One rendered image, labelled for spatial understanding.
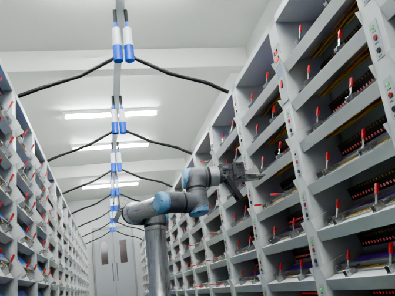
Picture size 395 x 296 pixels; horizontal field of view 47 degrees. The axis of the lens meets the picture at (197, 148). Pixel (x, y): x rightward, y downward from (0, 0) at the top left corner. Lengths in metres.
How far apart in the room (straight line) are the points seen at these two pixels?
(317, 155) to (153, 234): 0.97
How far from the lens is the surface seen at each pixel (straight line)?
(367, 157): 1.56
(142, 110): 6.20
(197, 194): 1.98
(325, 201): 1.97
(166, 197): 1.91
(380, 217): 1.54
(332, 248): 1.95
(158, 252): 2.44
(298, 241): 2.12
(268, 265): 2.58
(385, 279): 1.58
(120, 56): 3.01
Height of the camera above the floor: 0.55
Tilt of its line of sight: 16 degrees up
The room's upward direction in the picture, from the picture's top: 7 degrees counter-clockwise
